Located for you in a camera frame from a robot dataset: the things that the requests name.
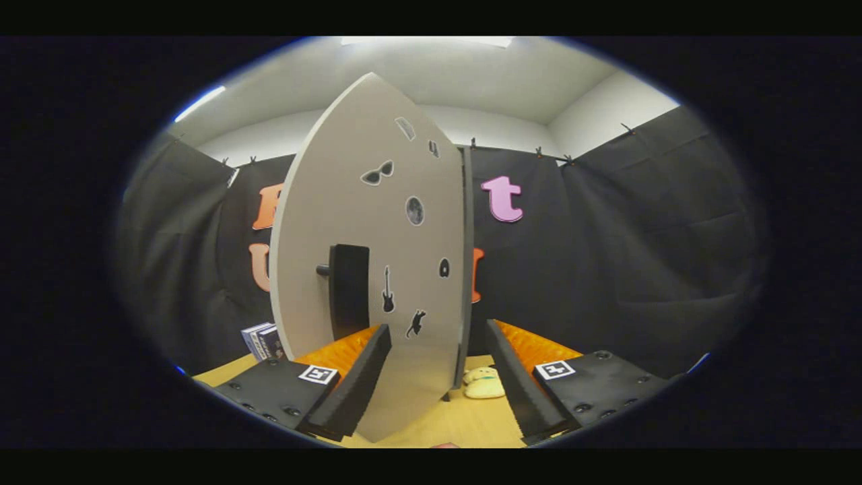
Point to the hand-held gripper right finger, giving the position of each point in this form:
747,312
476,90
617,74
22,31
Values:
515,384

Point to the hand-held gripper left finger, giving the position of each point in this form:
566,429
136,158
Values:
357,384

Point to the cream cabinet door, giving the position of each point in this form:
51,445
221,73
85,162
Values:
337,188

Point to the pale yellow plush toy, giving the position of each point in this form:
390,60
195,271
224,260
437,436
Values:
483,387

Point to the small blue and white box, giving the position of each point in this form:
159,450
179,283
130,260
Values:
273,342
252,342

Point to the black backdrop cloth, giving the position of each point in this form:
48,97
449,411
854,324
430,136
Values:
606,256

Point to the ceiling light panel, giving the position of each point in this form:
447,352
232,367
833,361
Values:
200,104

